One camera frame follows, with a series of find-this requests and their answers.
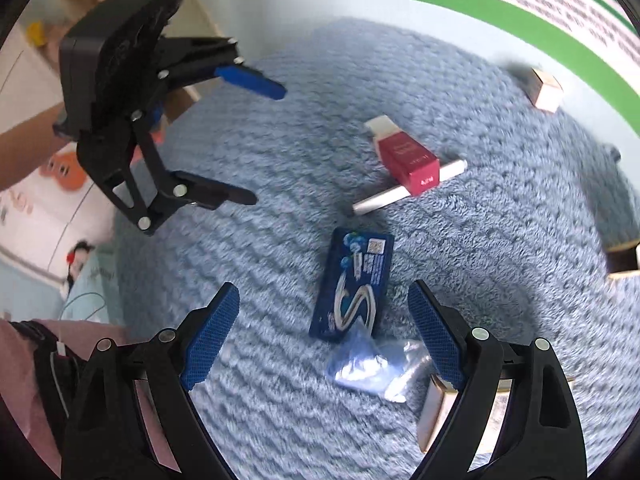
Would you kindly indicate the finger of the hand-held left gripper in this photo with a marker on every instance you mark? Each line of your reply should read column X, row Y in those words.
column 220, row 195
column 250, row 80

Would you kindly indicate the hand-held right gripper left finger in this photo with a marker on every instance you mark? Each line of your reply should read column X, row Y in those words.
column 210, row 340

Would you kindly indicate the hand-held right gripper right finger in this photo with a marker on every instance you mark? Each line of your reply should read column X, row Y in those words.
column 437, row 340

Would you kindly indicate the beige cardboard box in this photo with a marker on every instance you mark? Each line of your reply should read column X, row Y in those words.
column 440, row 410

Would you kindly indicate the clear plastic wrapper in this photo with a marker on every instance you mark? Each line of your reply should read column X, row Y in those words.
column 360, row 365

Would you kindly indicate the blue chewing gum pack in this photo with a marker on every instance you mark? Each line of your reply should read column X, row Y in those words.
column 350, row 285

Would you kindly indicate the white tube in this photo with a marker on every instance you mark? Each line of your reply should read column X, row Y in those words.
column 375, row 202

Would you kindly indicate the red cosmetic box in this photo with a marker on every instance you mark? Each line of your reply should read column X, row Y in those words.
column 407, row 160

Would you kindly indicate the person's left forearm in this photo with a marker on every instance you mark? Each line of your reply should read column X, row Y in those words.
column 25, row 155

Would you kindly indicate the yellow garment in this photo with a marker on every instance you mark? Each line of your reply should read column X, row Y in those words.
column 35, row 32

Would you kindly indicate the blue fleece blanket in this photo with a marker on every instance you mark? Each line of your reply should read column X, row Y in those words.
column 300, row 160

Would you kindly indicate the light blue printed bedsheet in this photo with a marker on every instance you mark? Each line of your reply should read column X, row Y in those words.
column 95, row 285

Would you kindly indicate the white wardrobe with stickers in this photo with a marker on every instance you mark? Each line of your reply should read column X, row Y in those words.
column 30, row 220

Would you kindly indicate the person's pink clothing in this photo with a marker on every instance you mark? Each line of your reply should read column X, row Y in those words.
column 20, row 375

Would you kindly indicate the open beige box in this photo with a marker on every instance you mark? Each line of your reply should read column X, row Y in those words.
column 627, row 275

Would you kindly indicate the small beige box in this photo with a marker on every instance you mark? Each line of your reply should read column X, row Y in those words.
column 547, row 92

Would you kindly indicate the green striped wall poster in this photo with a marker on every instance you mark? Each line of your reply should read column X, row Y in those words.
column 500, row 5

